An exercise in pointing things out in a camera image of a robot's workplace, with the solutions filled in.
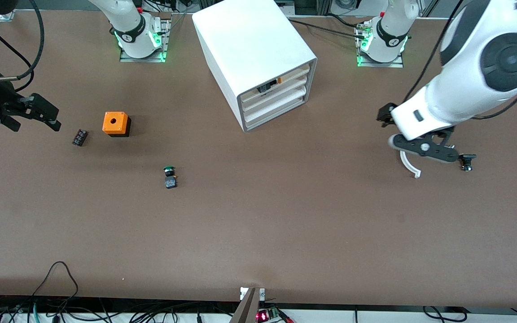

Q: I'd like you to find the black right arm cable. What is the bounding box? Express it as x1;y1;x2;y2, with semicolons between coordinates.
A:
0;0;46;93

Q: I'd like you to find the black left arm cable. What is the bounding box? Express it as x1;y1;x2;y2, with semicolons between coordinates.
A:
402;0;465;105

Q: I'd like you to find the aluminium profile beam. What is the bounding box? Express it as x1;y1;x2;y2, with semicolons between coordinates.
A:
229;287;266;323

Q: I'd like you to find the orange button enclosure box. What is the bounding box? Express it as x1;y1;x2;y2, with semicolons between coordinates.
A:
102;111;132;138

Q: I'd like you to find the black push button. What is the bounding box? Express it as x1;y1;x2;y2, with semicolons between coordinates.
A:
458;153;478;172

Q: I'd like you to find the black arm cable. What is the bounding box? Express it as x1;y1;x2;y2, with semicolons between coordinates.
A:
0;0;46;93
402;0;465;105

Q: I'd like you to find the coiled black cable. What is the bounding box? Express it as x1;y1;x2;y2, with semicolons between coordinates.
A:
422;306;469;323

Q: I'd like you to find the straight black cable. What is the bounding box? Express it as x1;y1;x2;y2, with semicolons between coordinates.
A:
287;18;368;40

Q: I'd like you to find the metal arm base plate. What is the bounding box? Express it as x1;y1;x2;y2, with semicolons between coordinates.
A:
355;22;405;69
119;17;171;63

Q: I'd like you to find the green mushroom push button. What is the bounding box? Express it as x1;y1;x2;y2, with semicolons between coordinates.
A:
162;166;179;190

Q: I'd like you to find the white curved plastic hook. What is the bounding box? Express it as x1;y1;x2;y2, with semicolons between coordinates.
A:
399;150;422;179

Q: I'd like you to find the looped black cable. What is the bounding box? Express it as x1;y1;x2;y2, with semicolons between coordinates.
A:
33;261;80;306

